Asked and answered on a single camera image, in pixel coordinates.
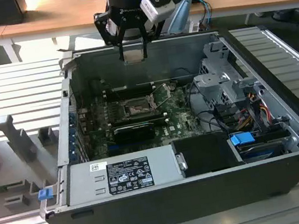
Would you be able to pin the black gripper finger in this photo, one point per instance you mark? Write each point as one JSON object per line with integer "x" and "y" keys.
{"x": 146, "y": 31}
{"x": 102, "y": 28}

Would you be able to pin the silver square CPU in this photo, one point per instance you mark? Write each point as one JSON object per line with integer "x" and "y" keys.
{"x": 132, "y": 55}

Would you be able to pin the black RAM slot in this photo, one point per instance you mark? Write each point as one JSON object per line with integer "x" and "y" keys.
{"x": 118, "y": 94}
{"x": 140, "y": 123}
{"x": 139, "y": 118}
{"x": 117, "y": 89}

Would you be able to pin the CPU socket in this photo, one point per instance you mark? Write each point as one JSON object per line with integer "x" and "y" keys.
{"x": 137, "y": 108}

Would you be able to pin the pale blue teach pendant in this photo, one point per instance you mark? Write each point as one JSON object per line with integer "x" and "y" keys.
{"x": 180, "y": 16}

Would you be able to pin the long wooden desk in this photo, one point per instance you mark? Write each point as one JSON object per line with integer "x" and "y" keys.
{"x": 65, "y": 14}

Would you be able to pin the grey metal drive cage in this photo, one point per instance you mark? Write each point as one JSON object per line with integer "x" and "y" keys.
{"x": 213, "y": 84}

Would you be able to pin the green motherboard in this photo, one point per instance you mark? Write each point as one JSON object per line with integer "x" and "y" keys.
{"x": 179, "y": 118}

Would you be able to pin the black graphics card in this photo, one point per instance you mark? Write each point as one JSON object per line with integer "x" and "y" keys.
{"x": 133, "y": 134}

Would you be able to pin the black plastic shroud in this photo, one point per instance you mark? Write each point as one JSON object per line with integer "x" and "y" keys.
{"x": 207, "y": 154}

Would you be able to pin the blue disk carrier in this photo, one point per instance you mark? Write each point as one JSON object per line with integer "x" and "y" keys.
{"x": 240, "y": 139}

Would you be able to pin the grey power supply unit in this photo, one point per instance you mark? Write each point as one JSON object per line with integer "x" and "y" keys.
{"x": 81, "y": 185}

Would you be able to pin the grey parts rack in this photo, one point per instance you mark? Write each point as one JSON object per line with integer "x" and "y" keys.
{"x": 16, "y": 167}

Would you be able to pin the blue case latch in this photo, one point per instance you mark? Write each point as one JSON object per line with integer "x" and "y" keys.
{"x": 45, "y": 194}

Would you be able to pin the black open PC case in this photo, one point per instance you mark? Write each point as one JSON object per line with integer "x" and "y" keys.
{"x": 154, "y": 216}

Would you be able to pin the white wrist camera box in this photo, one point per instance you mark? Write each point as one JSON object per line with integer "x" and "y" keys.
{"x": 158, "y": 12}

